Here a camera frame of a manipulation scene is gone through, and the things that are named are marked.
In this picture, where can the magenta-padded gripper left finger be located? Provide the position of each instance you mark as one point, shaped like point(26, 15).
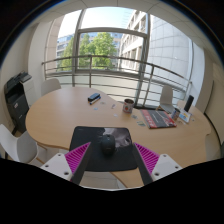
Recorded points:
point(60, 164)

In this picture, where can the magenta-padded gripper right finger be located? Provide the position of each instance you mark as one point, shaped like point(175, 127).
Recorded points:
point(163, 164)

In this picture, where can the black computer mouse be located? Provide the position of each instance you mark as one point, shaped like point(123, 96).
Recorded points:
point(108, 145)

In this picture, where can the black mouse pad with print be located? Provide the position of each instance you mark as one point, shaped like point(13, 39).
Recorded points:
point(110, 163)

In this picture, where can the white chair with wooden legs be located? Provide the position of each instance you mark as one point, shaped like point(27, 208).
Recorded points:
point(20, 146)

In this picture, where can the red magazine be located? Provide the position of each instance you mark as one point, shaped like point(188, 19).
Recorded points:
point(158, 119)

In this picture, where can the black upright speaker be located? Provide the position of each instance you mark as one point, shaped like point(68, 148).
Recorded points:
point(188, 103)

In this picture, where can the black and blue stapler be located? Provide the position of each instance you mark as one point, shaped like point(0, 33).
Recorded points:
point(94, 98)

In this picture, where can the black and white printer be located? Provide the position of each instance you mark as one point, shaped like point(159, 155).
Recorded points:
point(16, 103)

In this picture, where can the metal balcony railing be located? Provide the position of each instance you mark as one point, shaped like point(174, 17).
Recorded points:
point(100, 56)

